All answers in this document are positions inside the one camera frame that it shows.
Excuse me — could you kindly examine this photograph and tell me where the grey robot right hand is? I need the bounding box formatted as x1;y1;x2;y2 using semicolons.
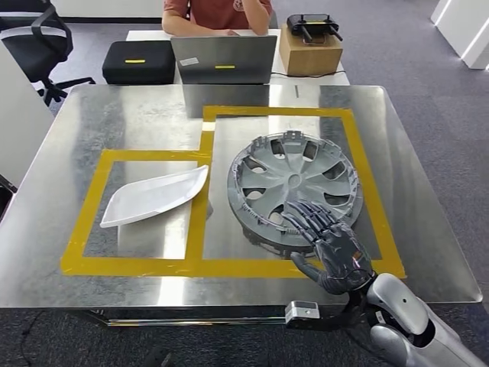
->
281;200;377;297

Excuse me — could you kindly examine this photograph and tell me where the grey plastic wheel hubcap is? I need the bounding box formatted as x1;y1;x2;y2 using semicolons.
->
226;130;364;259

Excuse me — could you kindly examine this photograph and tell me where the white plastic trim part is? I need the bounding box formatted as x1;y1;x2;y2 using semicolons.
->
100;164;210;229

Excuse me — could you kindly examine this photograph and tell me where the brown cardboard box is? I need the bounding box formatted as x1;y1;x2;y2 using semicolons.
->
278;24;343;78

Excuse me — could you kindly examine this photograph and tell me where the black controller with antennas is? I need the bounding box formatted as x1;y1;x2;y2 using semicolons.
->
286;13;343;43

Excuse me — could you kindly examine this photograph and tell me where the grey laptop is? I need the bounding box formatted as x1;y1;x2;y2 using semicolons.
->
171;35;278;86

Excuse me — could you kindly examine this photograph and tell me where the white cabinet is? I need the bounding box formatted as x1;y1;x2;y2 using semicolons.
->
431;0;489;71

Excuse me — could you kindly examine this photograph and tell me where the person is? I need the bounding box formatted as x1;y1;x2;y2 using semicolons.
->
161;0;274;37

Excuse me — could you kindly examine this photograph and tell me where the black case with yellow mark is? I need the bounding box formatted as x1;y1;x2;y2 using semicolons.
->
102;40;177;86

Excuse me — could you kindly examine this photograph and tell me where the white desk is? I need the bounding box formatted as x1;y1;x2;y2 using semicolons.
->
126;29;350;86

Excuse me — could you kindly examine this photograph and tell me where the white table with steel top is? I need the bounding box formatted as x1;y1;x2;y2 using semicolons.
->
0;40;55;190

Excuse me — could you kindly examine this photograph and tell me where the black office chair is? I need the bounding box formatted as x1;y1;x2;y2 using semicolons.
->
0;0;97;107

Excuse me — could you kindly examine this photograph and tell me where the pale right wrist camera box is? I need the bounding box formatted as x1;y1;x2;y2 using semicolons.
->
284;300;321;326

